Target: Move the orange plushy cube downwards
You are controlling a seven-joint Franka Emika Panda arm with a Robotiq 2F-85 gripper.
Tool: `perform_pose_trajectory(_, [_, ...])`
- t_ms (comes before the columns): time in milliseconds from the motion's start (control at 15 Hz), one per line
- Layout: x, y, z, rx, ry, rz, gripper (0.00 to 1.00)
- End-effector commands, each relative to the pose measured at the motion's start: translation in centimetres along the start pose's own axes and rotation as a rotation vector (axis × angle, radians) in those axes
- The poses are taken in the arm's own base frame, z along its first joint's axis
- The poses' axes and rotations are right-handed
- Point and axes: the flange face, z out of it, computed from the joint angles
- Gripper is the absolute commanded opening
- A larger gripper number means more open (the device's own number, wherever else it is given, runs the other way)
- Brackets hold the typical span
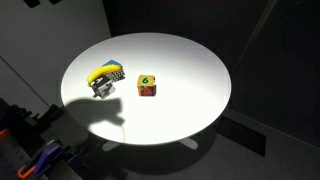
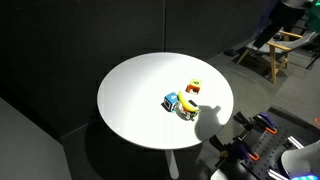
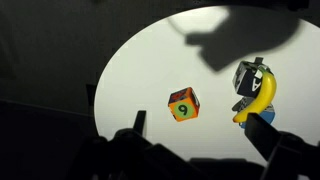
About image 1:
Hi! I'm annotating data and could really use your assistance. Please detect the orange plushy number cube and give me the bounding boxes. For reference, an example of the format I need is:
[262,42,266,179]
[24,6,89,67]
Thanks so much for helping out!
[136,74,157,97]

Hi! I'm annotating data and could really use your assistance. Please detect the blue topped patterned cube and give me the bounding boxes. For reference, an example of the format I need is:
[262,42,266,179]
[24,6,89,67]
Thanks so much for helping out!
[101,59,127,82]

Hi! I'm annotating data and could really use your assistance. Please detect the yellow banana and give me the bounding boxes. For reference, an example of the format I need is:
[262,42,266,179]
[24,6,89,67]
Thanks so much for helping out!
[86,65,124,85]

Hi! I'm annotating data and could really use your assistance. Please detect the black bar clamp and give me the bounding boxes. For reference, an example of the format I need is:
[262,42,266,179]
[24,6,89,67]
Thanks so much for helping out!
[9,103,69,136]

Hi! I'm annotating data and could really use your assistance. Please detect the purple clamp orange tip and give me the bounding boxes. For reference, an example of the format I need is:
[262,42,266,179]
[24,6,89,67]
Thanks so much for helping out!
[17,142,64,180]

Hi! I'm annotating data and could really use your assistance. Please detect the black wall vent plate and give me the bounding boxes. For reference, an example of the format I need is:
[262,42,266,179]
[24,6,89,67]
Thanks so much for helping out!
[216,114,268,158]

